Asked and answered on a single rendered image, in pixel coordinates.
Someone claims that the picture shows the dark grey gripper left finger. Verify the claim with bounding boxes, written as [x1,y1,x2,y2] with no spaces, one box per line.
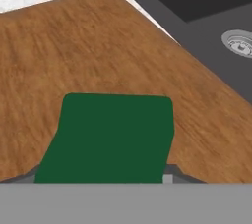
[0,164,41,185]

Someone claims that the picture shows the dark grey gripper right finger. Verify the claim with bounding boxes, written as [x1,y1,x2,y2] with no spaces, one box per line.
[162,163,208,185]

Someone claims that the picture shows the green sponge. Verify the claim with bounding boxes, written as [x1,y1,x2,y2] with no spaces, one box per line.
[33,92,175,185]

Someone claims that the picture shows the wooden cutting board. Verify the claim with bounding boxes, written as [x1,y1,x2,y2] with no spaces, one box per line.
[0,0,252,185]

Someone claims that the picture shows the dark grey sink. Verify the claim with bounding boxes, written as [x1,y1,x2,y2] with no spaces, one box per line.
[105,0,252,106]

